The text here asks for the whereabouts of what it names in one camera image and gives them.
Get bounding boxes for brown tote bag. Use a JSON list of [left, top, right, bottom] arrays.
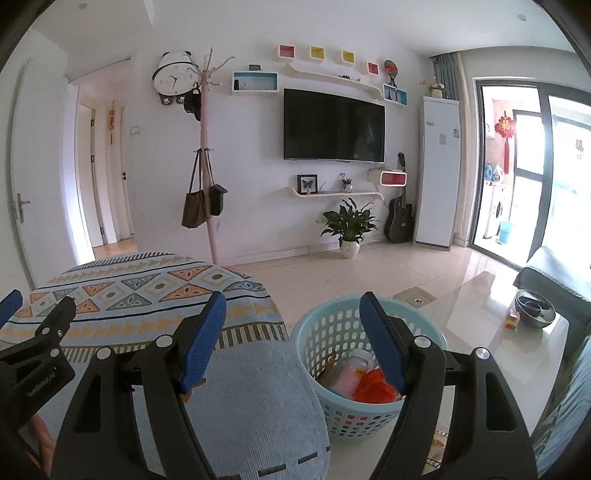
[[181, 148, 208, 229]]

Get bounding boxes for light blue plastic basket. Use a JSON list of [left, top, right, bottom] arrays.
[[290, 296, 448, 445]]

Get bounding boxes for wide blue wall box shelf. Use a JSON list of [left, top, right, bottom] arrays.
[[232, 71, 279, 95]]

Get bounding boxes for grey sofa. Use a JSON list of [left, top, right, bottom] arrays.
[[513, 246, 591, 324]]

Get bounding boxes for dark acoustic guitar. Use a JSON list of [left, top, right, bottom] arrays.
[[385, 152, 414, 244]]

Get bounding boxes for white wavy upper wall shelf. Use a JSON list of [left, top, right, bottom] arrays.
[[283, 62, 384, 100]]

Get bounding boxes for grey blue cushion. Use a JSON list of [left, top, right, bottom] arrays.
[[131, 342, 332, 480]]

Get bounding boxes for panda wall clock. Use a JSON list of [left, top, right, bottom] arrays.
[[152, 51, 199, 106]]

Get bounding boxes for long white curved wall shelf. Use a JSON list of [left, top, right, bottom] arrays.
[[291, 189, 387, 204]]

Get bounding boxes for patterned blanket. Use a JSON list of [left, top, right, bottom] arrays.
[[0, 251, 289, 352]]

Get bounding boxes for small dark shoulder bag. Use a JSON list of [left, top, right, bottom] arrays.
[[208, 148, 228, 217]]

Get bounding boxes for blue grey cloth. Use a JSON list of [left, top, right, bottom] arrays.
[[531, 337, 591, 476]]

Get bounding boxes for dark framed sliding glass door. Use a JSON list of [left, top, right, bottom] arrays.
[[471, 79, 591, 278]]

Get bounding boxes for grey blue curtain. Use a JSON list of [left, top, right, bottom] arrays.
[[430, 52, 462, 100]]

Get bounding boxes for red and white wall box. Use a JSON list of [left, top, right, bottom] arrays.
[[368, 170, 408, 188]]

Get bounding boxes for white washing machine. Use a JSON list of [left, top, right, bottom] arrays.
[[482, 182, 509, 238]]

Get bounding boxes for metal bowl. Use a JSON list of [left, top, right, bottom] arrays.
[[515, 289, 558, 328]]

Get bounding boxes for tan floor drain plate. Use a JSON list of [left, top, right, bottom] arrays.
[[392, 286, 435, 308]]

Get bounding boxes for pink packet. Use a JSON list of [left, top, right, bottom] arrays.
[[330, 367, 370, 398]]

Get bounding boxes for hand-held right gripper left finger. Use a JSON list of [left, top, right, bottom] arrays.
[[50, 291, 228, 480]]

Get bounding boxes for orange plastic bag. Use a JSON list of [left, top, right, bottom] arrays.
[[353, 369, 400, 403]]

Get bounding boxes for small blue wall box shelf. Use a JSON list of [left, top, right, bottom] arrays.
[[383, 83, 408, 106]]

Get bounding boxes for red knot wall ornament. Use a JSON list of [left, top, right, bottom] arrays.
[[495, 111, 517, 174]]

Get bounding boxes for white door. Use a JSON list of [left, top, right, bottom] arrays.
[[9, 69, 95, 287]]

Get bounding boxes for potted green plant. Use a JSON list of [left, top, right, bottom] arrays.
[[321, 198, 376, 260]]

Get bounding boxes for white tall cabinet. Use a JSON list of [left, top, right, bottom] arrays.
[[414, 96, 462, 251]]

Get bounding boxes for orange snack packet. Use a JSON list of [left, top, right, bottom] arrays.
[[427, 427, 451, 467]]

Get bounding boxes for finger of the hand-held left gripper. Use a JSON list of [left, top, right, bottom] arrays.
[[0, 289, 24, 328], [0, 296, 77, 363]]

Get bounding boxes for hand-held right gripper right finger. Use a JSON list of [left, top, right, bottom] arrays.
[[359, 291, 539, 480]]

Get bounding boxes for black wall television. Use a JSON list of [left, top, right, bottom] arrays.
[[283, 88, 386, 164]]

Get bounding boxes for pink coat rack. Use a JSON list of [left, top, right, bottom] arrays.
[[196, 48, 236, 266]]

